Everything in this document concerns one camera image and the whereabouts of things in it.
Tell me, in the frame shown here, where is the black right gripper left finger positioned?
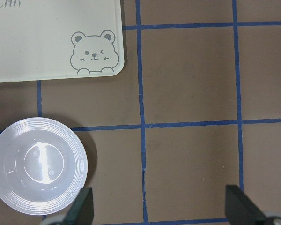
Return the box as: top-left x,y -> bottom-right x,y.
63,187 -> 94,225

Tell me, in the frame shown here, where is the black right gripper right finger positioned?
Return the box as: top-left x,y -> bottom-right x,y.
225,185 -> 266,225

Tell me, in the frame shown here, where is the white ribbed plate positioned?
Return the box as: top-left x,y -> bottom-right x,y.
0,117 -> 88,216

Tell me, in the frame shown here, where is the cream bear tray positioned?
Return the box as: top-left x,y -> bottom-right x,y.
0,0 -> 125,83

